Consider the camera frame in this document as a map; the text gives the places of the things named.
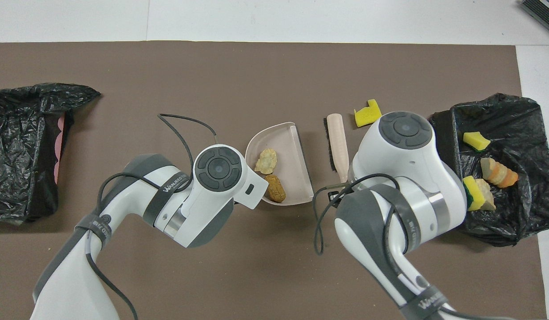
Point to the dark ribbed panel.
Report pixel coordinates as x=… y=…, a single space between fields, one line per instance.
x=543 y=13

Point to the brown table mat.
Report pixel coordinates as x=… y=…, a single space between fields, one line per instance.
x=212 y=80

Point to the pale bread chunk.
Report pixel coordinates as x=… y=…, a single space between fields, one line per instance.
x=266 y=161
x=488 y=199

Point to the large notched yellow sponge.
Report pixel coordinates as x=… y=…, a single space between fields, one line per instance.
x=367 y=115

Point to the beige hand brush black bristles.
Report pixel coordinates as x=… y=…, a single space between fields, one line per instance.
x=339 y=142

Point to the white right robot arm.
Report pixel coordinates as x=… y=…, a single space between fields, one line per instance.
x=412 y=178

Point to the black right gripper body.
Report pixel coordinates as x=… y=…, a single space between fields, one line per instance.
x=334 y=194

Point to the pink bin with black bag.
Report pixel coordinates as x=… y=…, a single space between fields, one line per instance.
x=21 y=146

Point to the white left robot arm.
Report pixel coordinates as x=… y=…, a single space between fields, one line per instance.
x=190 y=209

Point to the small yellow sponge piece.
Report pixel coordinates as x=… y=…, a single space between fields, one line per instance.
x=473 y=194
x=476 y=141

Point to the black bag-lined trash bin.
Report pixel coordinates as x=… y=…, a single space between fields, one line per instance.
x=523 y=213

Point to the beige plastic dustpan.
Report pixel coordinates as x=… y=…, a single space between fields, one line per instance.
x=292 y=155

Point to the striped orange bread piece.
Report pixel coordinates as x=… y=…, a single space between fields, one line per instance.
x=501 y=173

